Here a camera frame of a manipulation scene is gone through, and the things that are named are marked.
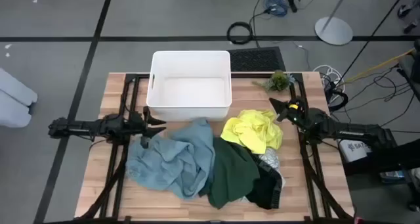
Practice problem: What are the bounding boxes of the yellow shirt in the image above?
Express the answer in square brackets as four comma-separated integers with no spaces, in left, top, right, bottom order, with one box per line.
[220,109,284,155]

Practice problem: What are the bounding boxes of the dark green garment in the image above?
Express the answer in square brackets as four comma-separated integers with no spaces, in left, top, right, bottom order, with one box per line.
[199,137,261,210]

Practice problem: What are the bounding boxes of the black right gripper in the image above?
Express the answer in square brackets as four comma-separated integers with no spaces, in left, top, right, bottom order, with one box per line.
[268,97,309,127]

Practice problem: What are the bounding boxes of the small potted succulent plant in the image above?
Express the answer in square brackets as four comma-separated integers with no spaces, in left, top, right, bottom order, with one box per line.
[252,69,295,93]

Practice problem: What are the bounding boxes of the black cart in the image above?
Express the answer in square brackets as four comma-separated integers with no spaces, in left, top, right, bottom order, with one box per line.
[341,128,420,213]

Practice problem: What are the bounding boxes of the light blue denim jeans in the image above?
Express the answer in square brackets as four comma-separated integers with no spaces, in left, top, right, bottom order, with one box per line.
[125,118,217,200]

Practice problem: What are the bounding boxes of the coiled blue cable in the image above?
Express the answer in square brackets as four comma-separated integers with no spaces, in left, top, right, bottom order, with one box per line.
[263,0,289,17]

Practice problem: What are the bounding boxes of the white printed box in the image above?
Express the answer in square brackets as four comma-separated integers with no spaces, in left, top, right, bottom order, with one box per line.
[337,140,373,163]

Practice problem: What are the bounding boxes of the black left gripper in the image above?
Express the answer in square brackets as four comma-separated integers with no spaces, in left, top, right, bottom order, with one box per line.
[130,106,167,150]

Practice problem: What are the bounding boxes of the thin black pole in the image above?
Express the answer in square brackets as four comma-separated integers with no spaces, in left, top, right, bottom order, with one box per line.
[337,0,410,83]

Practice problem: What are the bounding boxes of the black rubber floor mat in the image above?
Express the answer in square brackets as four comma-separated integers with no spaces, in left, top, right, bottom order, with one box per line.
[227,46,286,72]

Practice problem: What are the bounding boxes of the white leaf-patterned garment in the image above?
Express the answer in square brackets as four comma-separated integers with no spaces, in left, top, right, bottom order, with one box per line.
[259,147,286,189]

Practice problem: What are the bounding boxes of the coiled white cable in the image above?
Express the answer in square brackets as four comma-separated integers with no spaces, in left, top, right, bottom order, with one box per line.
[312,64,345,87]

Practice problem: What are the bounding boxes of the black caster wheel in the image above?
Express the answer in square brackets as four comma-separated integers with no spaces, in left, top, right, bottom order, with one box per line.
[403,19,420,34]
[397,3,413,20]

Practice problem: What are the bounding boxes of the round grey stand base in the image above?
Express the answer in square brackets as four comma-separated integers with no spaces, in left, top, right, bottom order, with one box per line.
[314,16,354,46]

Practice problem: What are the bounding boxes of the white plastic laundry basket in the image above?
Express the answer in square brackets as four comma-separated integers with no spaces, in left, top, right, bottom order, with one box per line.
[146,50,232,122]

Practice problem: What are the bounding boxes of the black garment with ribbed trim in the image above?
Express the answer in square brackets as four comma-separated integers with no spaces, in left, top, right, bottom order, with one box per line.
[245,150,284,210]

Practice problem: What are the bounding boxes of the grey stand pole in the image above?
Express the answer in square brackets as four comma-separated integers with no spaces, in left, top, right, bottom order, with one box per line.
[323,0,352,33]

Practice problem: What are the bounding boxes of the coiled black cable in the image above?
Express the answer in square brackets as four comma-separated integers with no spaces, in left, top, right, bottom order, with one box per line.
[226,21,254,45]

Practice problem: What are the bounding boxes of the light grey padded seat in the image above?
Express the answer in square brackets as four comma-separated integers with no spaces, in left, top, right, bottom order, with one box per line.
[0,68,38,129]

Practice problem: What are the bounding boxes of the yellow strap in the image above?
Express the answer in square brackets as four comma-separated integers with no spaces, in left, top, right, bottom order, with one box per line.
[341,49,415,83]

